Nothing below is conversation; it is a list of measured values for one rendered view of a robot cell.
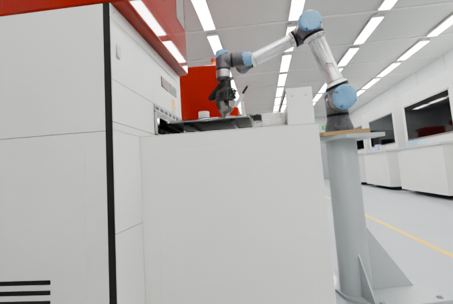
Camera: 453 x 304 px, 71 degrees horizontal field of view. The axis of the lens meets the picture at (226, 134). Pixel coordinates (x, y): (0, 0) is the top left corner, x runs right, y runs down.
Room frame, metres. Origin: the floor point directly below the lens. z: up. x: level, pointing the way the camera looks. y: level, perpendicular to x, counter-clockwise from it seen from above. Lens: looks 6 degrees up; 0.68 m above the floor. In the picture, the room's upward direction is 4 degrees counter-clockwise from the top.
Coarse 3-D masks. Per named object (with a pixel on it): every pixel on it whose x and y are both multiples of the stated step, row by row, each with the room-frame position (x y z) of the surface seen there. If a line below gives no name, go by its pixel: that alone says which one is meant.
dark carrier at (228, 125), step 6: (222, 120) 1.35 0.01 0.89; (228, 120) 1.36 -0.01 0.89; (240, 120) 1.38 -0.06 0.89; (246, 120) 1.39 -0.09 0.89; (180, 126) 1.45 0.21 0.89; (198, 126) 1.48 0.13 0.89; (204, 126) 1.50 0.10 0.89; (210, 126) 1.51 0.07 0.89; (216, 126) 1.53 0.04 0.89; (222, 126) 1.54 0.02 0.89; (228, 126) 1.55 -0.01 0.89; (240, 126) 1.58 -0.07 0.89; (246, 126) 1.60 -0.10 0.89
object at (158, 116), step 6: (156, 114) 1.29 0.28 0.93; (162, 114) 1.36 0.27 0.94; (156, 120) 1.29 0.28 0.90; (162, 120) 1.38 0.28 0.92; (168, 120) 1.44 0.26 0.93; (174, 120) 1.54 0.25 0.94; (156, 126) 1.29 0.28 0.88; (174, 126) 1.59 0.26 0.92; (156, 132) 1.29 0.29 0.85; (162, 132) 1.35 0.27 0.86; (168, 132) 1.43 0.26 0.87
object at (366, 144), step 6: (354, 120) 9.90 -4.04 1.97; (360, 120) 9.30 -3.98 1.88; (366, 120) 9.10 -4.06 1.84; (354, 126) 9.97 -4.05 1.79; (360, 126) 9.35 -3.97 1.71; (366, 126) 9.10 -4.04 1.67; (360, 144) 9.56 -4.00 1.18; (366, 144) 9.10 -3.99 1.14; (360, 150) 9.63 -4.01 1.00; (366, 150) 9.11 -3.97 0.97; (360, 156) 9.20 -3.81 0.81; (360, 162) 9.21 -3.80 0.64; (360, 168) 9.21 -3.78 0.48; (360, 174) 9.21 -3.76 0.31; (366, 180) 9.19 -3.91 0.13
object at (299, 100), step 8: (288, 88) 1.13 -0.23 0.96; (296, 88) 1.12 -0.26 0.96; (304, 88) 1.12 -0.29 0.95; (288, 96) 1.13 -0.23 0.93; (296, 96) 1.12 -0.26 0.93; (304, 96) 1.12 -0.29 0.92; (312, 96) 1.12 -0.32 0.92; (288, 104) 1.13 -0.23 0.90; (296, 104) 1.12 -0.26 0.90; (304, 104) 1.12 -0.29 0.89; (312, 104) 1.12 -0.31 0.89; (288, 112) 1.13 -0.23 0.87; (296, 112) 1.12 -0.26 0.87; (304, 112) 1.12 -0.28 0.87; (312, 112) 1.12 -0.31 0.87; (288, 120) 1.13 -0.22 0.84; (296, 120) 1.12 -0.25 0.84; (304, 120) 1.12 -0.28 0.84; (312, 120) 1.12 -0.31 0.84
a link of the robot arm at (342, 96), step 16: (304, 16) 1.52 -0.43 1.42; (320, 16) 1.51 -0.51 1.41; (304, 32) 1.55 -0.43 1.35; (320, 32) 1.53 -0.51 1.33; (320, 48) 1.54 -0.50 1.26; (320, 64) 1.56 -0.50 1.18; (336, 64) 1.56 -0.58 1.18; (336, 80) 1.54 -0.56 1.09; (336, 96) 1.52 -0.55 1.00; (352, 96) 1.52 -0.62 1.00
